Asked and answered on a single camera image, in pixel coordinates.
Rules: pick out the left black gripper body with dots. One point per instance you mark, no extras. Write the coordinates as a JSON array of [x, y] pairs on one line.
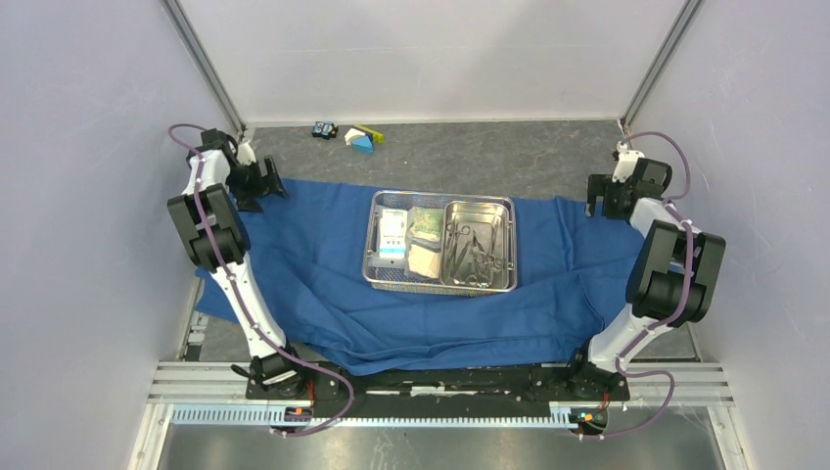
[[245, 178]]

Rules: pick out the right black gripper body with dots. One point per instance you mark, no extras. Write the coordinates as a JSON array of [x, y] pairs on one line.
[[627, 187]]

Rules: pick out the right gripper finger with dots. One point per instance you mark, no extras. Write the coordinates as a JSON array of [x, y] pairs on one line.
[[592, 193], [609, 191]]

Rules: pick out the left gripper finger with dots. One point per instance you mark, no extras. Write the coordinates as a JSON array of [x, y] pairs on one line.
[[246, 202], [273, 185]]

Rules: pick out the blue surgical drape cloth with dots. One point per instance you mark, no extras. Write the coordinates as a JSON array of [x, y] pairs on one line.
[[308, 258]]

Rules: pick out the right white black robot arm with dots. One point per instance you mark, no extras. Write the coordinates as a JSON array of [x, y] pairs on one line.
[[671, 283]]

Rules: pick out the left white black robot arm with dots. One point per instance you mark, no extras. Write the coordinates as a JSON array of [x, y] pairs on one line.
[[225, 180]]

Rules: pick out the small black blue toy car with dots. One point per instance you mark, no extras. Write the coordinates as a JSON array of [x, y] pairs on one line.
[[325, 130]]

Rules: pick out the white blue wedge block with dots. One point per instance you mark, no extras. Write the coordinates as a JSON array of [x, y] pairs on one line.
[[360, 141]]

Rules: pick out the yellow green block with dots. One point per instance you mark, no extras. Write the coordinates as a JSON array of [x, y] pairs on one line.
[[374, 135]]

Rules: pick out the white blue box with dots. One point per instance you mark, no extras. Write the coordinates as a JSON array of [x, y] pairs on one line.
[[391, 234]]

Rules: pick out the stainless steel instrument tray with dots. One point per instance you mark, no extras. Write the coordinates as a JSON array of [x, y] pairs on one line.
[[481, 214]]

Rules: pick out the green printed packet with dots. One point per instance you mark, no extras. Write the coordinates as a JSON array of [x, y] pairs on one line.
[[426, 224]]

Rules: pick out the beige gauze packet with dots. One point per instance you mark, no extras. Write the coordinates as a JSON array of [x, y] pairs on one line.
[[423, 262]]

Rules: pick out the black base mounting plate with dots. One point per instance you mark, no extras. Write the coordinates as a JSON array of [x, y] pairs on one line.
[[324, 390]]

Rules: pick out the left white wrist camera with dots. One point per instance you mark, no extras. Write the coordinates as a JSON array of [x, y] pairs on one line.
[[246, 154]]

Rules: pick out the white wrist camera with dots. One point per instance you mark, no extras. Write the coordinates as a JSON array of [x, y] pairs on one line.
[[627, 159], [246, 154]]

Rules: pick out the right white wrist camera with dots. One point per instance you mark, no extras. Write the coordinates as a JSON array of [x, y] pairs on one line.
[[627, 159]]

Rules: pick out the wire mesh steel basket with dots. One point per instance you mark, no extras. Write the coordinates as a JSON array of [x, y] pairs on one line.
[[441, 243]]

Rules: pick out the aluminium frame rail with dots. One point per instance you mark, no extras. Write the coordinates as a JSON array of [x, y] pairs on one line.
[[649, 384]]

